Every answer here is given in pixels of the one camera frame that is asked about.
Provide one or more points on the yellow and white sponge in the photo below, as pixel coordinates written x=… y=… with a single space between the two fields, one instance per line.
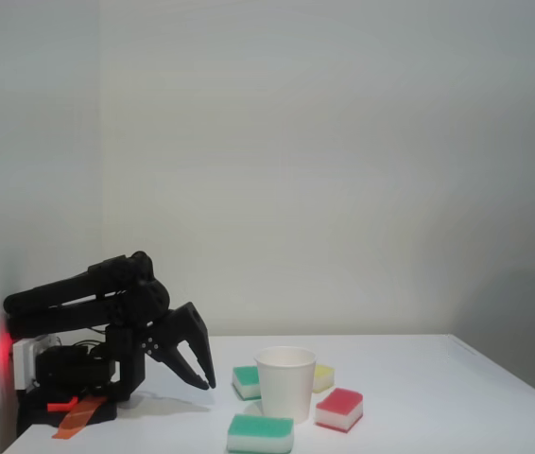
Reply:
x=323 y=377

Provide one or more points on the red and white sponge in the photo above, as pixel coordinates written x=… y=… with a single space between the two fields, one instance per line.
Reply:
x=340 y=409

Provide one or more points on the red clamp piece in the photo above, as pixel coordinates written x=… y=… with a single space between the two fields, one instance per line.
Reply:
x=59 y=406

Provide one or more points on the green and white sponge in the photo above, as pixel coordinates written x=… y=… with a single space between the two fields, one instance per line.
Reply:
x=246 y=380
x=260 y=432

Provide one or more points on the white paper cup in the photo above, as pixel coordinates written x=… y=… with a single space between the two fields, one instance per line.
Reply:
x=284 y=385

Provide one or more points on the white controller box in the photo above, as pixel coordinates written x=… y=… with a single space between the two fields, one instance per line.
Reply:
x=22 y=361

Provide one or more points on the orange tape strip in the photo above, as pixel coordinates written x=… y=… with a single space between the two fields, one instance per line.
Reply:
x=78 y=418

